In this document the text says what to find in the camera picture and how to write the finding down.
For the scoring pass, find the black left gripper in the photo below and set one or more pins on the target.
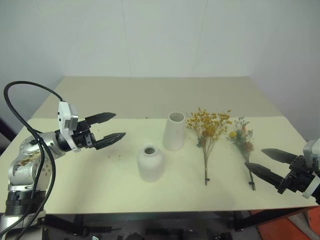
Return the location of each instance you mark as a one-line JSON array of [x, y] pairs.
[[83, 138]]

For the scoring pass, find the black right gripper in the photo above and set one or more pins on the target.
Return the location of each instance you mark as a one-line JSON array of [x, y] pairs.
[[297, 177]]

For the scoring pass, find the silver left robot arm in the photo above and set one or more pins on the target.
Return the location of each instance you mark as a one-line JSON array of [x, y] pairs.
[[22, 172]]

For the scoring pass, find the short round white vase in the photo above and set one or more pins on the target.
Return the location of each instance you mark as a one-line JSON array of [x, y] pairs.
[[150, 166]]

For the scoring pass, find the tall white conical vase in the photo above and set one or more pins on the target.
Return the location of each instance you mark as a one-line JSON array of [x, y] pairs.
[[173, 135]]

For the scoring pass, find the mixed dried flower bunch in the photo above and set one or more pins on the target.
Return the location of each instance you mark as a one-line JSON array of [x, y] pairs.
[[243, 143]]

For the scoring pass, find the orange object under table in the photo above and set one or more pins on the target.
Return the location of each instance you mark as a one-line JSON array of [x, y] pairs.
[[295, 230]]

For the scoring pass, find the yellow dried flower bunch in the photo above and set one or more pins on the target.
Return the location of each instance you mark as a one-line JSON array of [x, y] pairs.
[[208, 130]]

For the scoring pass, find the dark rounded shape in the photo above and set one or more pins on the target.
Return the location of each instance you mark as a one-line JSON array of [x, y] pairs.
[[136, 236]]

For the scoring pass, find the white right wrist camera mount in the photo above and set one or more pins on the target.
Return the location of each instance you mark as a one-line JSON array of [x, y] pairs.
[[311, 152]]

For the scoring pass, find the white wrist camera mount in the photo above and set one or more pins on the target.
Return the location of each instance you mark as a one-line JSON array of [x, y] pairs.
[[63, 112], [311, 152]]

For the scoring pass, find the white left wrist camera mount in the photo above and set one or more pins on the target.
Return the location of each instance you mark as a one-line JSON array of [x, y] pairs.
[[63, 112]]

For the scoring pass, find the black table frame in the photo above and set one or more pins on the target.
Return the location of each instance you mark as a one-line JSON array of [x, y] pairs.
[[238, 220]]

